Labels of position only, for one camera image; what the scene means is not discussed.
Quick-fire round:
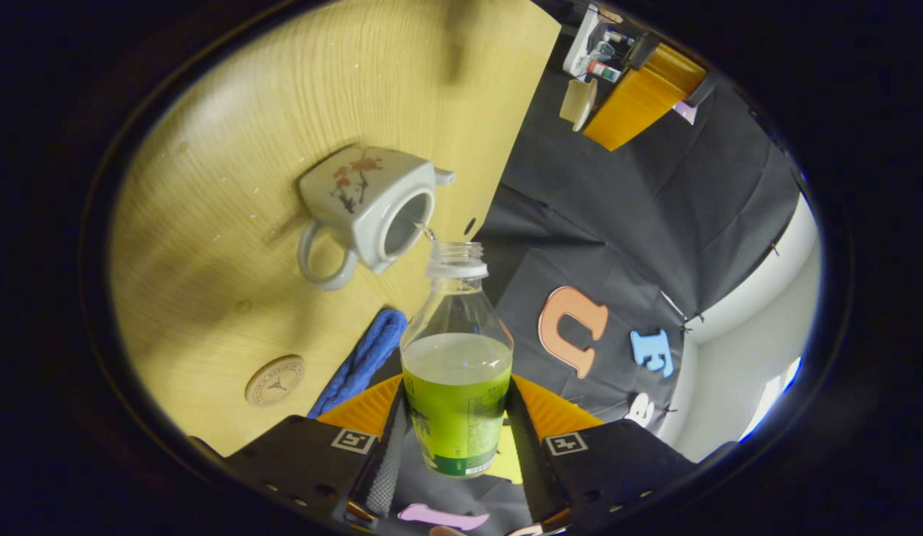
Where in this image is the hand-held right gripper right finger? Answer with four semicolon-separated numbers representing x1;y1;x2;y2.
505;375;697;534

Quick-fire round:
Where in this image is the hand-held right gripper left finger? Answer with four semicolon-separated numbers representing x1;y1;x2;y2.
223;374;412;527

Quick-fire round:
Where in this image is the green label water bottle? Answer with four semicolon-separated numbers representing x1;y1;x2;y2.
400;240;515;478

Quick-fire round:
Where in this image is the round wooden coaster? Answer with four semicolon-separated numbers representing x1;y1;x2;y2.
244;354;307;407

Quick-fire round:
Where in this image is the white floral teacup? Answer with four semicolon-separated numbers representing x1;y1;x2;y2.
297;144;458;292

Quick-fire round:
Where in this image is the blue folded towel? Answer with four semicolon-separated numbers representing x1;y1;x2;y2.
307;308;409;420

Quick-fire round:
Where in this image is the black backdrop cloth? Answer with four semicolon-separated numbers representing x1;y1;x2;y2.
391;0;805;536

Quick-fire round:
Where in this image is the ceiling light panel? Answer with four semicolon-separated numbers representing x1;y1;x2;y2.
738;356;803;444

